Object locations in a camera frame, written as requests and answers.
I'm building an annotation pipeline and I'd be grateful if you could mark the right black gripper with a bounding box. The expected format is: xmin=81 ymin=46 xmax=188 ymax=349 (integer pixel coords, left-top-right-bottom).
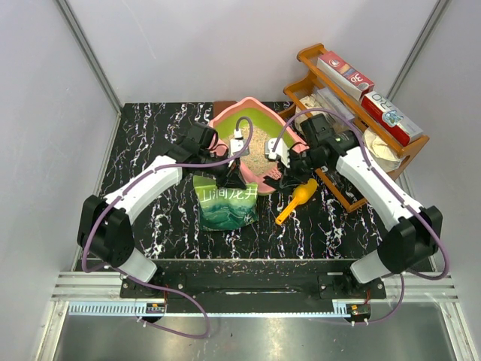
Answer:
xmin=277 ymin=145 xmax=327 ymax=185

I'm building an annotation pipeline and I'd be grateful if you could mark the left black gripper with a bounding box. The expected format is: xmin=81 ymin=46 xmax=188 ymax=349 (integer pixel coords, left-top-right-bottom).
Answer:
xmin=200 ymin=151 xmax=248 ymax=191

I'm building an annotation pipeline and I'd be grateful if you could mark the yellow plastic litter scoop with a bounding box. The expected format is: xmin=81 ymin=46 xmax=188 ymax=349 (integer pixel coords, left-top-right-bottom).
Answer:
xmin=275 ymin=178 xmax=319 ymax=225

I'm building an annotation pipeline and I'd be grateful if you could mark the green cat litter bag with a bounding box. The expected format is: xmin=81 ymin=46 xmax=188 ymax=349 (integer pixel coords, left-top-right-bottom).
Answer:
xmin=193 ymin=175 xmax=259 ymax=232

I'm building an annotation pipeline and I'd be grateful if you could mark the pink green litter box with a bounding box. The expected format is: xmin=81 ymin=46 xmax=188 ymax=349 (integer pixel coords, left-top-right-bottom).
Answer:
xmin=209 ymin=97 xmax=307 ymax=196

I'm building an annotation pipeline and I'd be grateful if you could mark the black bag clip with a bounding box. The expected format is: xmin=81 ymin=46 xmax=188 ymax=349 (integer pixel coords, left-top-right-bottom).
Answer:
xmin=263 ymin=175 xmax=288 ymax=191

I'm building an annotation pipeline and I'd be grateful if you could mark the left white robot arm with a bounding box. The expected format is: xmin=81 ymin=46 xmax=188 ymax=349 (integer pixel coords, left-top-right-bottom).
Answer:
xmin=77 ymin=123 xmax=250 ymax=297

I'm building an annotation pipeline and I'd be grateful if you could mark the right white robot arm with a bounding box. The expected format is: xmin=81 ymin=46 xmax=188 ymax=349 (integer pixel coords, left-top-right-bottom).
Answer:
xmin=285 ymin=114 xmax=446 ymax=298

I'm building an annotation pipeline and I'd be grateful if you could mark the clear plastic box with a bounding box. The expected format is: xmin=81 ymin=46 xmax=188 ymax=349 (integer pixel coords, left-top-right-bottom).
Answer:
xmin=313 ymin=87 xmax=355 ymax=123

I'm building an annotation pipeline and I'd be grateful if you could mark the red white box upper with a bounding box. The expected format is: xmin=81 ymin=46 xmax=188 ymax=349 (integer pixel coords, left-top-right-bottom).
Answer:
xmin=316 ymin=51 xmax=374 ymax=101

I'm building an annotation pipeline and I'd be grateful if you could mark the red white box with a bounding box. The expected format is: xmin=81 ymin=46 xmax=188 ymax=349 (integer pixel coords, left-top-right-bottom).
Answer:
xmin=361 ymin=90 xmax=424 ymax=146
xmin=316 ymin=51 xmax=374 ymax=101

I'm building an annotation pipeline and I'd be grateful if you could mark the red white box lower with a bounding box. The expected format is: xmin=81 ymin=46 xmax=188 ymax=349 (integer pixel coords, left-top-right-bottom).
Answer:
xmin=361 ymin=90 xmax=424 ymax=146

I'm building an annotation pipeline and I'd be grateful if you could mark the brown rectangular block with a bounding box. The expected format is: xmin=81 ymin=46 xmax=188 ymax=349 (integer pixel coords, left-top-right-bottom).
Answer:
xmin=213 ymin=101 xmax=237 ymax=108

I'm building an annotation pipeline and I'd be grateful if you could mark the wooden two-tier shelf rack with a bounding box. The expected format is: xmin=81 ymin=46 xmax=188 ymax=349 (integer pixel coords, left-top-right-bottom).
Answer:
xmin=277 ymin=43 xmax=431 ymax=214

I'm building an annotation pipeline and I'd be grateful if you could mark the beige paper bag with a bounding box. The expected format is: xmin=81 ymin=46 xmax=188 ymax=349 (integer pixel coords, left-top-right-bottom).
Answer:
xmin=363 ymin=128 xmax=401 ymax=172

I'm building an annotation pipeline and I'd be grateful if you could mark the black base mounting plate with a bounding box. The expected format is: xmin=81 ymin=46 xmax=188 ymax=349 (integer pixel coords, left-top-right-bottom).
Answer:
xmin=119 ymin=259 xmax=387 ymax=302

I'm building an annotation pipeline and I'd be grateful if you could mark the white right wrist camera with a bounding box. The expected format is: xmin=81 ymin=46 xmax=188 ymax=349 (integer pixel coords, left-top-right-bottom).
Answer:
xmin=265 ymin=138 xmax=290 ymax=168

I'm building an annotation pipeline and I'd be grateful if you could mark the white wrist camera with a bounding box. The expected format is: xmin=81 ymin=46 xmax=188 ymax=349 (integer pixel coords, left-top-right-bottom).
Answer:
xmin=265 ymin=138 xmax=290 ymax=168
xmin=228 ymin=129 xmax=251 ymax=157

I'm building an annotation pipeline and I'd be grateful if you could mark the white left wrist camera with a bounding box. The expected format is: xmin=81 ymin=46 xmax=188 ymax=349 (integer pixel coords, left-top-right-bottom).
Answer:
xmin=228 ymin=129 xmax=251 ymax=157

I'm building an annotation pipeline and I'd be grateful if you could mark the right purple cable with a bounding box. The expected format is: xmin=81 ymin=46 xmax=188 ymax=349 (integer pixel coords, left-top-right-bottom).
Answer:
xmin=274 ymin=108 xmax=451 ymax=326

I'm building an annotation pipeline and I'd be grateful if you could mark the purple cable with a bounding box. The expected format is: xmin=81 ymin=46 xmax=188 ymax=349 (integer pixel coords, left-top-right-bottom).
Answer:
xmin=80 ymin=116 xmax=253 ymax=338
xmin=274 ymin=108 xmax=451 ymax=326

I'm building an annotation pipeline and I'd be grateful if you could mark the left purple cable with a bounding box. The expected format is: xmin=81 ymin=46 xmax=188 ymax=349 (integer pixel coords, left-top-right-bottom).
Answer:
xmin=80 ymin=116 xmax=253 ymax=338

